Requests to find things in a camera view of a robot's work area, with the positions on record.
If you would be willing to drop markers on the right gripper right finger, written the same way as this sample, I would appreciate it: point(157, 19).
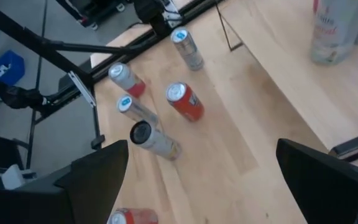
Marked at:
point(331, 193)

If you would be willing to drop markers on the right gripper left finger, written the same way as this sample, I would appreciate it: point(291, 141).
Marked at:
point(82, 193)

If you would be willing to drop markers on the orange red soda can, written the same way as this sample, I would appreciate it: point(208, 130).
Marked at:
point(186, 104)

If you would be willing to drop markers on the white box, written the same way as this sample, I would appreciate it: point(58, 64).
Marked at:
point(14, 177)

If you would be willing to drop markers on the blue silver Red Bull can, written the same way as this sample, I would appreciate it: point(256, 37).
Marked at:
point(135, 110)

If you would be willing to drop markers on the grey metal plate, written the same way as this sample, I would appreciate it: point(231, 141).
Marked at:
point(82, 88)

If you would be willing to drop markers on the white red Spindrift can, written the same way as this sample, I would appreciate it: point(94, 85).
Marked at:
point(126, 79)

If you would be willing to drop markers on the blue bin with white parts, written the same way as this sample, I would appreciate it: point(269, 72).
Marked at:
point(8, 67)

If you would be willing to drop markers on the slim striped can blue tab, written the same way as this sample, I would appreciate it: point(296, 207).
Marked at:
point(188, 51)

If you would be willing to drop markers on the black wheeled cart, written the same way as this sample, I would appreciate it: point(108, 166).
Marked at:
point(85, 9)

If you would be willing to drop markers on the wooden shelf black metal frame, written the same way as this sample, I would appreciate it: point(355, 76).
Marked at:
point(291, 77)

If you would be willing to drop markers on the black aluminium rig frame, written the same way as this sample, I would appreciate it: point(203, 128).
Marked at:
point(26, 40)

